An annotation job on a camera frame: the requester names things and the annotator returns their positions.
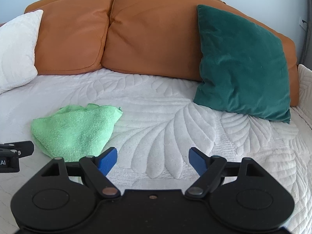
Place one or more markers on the white quilted blanket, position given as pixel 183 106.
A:
pixel 158 117

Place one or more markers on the large orange back cushion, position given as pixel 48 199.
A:
pixel 156 31

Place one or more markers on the grey curtain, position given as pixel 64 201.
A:
pixel 307 46

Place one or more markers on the green towel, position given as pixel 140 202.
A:
pixel 73 131

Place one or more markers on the dark green velvet pillow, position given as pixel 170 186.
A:
pixel 241 65

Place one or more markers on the white wall outlet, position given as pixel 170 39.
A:
pixel 303 23

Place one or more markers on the small orange back cushion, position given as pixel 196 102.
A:
pixel 70 34

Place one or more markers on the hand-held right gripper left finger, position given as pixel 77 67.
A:
pixel 107 159

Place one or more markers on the white quilted pillow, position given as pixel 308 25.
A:
pixel 15 51

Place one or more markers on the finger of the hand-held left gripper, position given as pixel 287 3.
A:
pixel 24 147

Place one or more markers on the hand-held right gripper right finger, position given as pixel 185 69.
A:
pixel 198 159

